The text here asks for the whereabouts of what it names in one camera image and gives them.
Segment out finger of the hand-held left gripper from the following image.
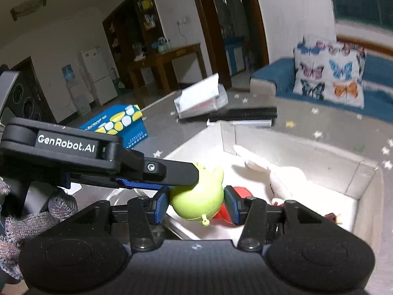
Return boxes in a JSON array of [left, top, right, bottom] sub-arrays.
[[116, 149, 201, 192]]

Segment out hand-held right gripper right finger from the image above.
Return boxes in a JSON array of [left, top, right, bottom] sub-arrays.
[[224, 186, 329, 251]]

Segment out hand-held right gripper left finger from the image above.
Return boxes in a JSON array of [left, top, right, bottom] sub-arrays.
[[70, 187, 170, 251]]

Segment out red round toy figure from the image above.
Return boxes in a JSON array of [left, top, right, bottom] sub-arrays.
[[211, 186, 256, 225]]

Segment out green round toy figure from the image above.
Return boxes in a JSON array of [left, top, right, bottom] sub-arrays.
[[170, 162, 225, 225]]

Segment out long white cardboard box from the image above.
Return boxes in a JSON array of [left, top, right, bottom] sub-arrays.
[[106, 119, 385, 245]]

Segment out person's left hand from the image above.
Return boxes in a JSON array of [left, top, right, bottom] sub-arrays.
[[0, 177, 78, 280]]

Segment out white plush toy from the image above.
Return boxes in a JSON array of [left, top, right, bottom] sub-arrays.
[[232, 144, 311, 205]]

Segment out water dispenser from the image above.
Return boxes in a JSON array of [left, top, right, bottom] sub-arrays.
[[61, 64, 92, 118]]

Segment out blue yellow spotted box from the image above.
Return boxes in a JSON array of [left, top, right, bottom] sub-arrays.
[[78, 104, 150, 149]]

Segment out clear plastic case with papers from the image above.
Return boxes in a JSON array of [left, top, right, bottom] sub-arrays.
[[173, 73, 230, 120]]

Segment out white refrigerator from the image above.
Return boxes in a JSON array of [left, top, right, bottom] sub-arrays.
[[80, 45, 119, 107]]

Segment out flat black case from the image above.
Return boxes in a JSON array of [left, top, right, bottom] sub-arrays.
[[208, 106, 278, 123]]

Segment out wooden side table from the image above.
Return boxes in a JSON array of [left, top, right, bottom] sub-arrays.
[[127, 43, 209, 94]]

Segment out grey star-print mat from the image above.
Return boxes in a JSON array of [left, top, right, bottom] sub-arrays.
[[135, 89, 393, 173]]

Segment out blue sofa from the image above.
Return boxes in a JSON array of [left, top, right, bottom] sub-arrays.
[[250, 25, 393, 120]]

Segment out dark wooden shelf cabinet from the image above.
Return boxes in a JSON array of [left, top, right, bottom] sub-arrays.
[[102, 0, 173, 99]]

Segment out butterfly print pillow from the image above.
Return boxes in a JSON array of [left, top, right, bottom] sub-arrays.
[[293, 36, 367, 109]]

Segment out dark window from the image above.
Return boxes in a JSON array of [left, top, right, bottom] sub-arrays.
[[325, 0, 393, 32]]

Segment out wall light fixture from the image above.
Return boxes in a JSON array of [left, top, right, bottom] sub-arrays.
[[10, 0, 49, 22]]

